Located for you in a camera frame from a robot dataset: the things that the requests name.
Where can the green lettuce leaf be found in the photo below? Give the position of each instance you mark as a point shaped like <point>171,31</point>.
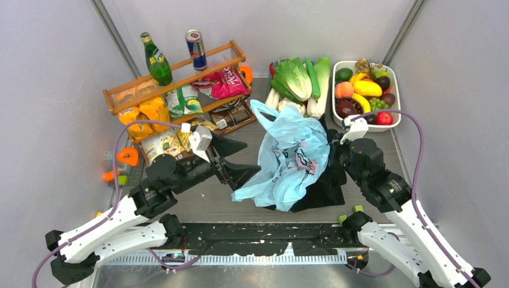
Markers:
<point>292,74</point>

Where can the yellow mango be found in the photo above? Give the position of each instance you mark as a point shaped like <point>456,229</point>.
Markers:
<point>367,88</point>

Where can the red apple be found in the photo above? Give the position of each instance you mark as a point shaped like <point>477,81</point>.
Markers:
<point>384,118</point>

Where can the orange toy arch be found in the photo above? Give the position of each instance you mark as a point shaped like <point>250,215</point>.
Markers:
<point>129,156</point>

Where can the light blue plastic bag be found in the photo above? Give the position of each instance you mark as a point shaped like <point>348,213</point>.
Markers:
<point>292,156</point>

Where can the yellow banana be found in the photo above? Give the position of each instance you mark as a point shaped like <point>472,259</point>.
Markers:
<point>363,102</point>

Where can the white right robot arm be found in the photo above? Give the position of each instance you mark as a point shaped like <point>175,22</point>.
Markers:
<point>430,261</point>

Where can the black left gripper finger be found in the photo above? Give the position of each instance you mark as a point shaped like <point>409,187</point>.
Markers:
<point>235,175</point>
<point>225,147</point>

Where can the white cauliflower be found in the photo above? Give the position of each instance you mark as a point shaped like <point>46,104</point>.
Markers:
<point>287,102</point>

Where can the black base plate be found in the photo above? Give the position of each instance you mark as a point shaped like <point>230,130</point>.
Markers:
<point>263,239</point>

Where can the green glass bottle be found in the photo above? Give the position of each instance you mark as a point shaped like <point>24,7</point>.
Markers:
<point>156,62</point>

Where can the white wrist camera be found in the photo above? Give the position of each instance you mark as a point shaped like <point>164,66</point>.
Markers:
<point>199,140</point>
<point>355,126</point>

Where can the blue red drink can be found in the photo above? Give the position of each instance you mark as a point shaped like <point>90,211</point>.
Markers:
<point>196,49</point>

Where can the barbecue chips bag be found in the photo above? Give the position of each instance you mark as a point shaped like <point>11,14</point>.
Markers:
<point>184,137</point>

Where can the white fruit basket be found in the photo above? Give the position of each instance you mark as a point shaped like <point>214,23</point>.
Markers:
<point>382,75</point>

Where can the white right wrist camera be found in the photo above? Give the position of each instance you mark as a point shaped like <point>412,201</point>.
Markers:
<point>355,126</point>

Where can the red chili pepper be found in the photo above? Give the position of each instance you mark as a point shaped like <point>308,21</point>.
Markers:
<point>272,70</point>

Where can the napa cabbage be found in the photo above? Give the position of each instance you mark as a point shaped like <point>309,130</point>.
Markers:
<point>320,77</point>

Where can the wooden shelf rack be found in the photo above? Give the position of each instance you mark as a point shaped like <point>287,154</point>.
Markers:
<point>146,88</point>

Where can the black tote bag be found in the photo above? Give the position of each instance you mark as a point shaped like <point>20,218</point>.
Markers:
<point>325,191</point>

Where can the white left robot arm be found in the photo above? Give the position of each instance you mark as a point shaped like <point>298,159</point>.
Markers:
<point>140,220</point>

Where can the white brown snack bag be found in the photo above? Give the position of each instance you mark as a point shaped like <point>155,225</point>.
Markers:
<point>164,143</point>

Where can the green white snack bag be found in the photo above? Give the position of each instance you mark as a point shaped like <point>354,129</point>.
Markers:
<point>183,101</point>

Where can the pink red snack packet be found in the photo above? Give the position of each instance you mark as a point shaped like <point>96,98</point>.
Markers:
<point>222,84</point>

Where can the green grapes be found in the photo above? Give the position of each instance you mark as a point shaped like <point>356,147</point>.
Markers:
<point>378,104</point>

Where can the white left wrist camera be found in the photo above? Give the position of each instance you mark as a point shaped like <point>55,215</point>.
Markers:
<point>199,140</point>

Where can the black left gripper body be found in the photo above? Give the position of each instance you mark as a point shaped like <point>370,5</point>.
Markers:
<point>200,170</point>

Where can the green avocado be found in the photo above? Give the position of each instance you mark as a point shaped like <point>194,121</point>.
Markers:
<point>343,75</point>

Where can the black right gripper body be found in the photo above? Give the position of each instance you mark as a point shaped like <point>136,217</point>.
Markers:
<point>340,153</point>

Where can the orange snack bag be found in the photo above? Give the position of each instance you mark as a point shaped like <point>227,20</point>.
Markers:
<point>154,110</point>

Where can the brown snack packet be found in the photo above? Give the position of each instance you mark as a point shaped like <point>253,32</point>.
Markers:
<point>231,114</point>

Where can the peach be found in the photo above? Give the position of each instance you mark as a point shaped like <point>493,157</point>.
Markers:
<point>344,90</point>

